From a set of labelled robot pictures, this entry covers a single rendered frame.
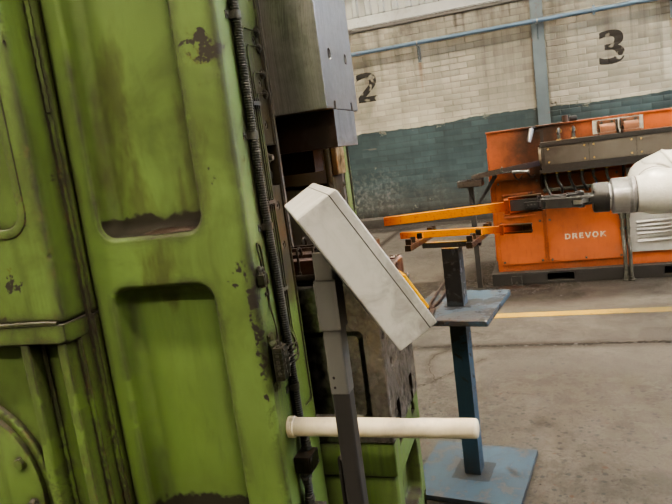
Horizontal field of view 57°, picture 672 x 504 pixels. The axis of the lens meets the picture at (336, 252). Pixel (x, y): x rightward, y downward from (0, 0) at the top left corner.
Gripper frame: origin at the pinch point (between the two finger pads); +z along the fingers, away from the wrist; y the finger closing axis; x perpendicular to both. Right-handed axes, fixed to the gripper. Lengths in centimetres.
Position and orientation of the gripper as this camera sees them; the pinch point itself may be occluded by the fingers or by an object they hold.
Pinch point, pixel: (524, 203)
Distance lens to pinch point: 167.0
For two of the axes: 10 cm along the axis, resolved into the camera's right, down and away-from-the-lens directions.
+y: 2.9, -1.9, 9.4
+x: -1.2, -9.8, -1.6
